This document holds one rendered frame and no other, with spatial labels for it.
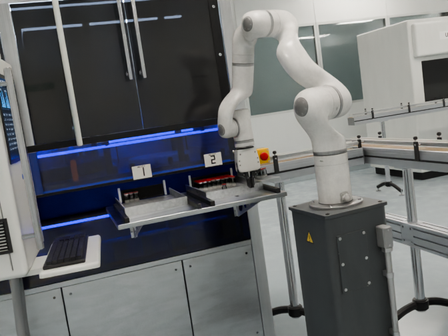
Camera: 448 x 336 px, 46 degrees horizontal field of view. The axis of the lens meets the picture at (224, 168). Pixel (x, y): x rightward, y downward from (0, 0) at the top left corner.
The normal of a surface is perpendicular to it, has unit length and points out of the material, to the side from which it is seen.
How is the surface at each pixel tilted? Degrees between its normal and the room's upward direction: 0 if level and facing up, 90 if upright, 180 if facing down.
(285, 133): 90
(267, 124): 90
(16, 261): 90
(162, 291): 90
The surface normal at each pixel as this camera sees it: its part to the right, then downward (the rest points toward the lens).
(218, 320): 0.31, 0.07
